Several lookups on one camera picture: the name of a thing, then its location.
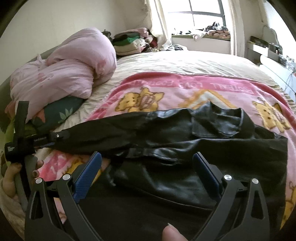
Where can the plush toys on windowsill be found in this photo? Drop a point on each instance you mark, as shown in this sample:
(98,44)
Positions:
(214,31)

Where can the window with dark frame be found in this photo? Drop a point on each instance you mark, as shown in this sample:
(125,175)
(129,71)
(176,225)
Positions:
(187,16)

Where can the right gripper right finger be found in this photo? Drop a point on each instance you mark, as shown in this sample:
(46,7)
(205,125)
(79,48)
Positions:
(241,211)

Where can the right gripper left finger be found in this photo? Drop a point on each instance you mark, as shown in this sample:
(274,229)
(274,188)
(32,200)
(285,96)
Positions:
(42,218)

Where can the person's right hand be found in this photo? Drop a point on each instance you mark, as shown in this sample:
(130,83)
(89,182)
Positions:
(170,233)

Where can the person's left hand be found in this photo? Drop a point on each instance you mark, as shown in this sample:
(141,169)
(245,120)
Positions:
(9,186)

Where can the beige bed sheet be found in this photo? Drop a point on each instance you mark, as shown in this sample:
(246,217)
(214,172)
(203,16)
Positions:
(185,63)

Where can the cream curtain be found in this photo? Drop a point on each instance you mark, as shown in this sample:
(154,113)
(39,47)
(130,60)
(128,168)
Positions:
(157,22)

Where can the pink quilt bundle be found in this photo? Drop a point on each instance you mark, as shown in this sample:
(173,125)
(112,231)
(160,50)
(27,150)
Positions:
(83,61)

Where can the white dresser with clutter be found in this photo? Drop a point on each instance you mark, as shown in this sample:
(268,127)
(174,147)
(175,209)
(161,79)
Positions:
(266,52)

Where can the dark floral pillow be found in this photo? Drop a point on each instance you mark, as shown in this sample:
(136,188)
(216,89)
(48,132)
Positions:
(55,113)

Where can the pink cartoon blanket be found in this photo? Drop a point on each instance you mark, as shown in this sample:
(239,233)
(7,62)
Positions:
(264,102)

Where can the stack of folded clothes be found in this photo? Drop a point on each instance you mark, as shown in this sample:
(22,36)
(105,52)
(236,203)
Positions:
(134,41)

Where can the black leather jacket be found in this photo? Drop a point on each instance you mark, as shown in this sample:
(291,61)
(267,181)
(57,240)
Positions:
(151,178)

